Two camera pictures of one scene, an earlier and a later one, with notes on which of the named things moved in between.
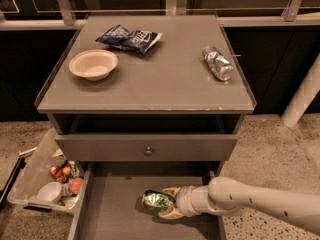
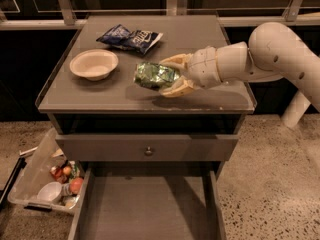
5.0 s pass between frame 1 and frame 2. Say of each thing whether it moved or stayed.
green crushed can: moved
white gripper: moved
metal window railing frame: stayed
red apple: stayed
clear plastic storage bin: stayed
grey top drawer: stayed
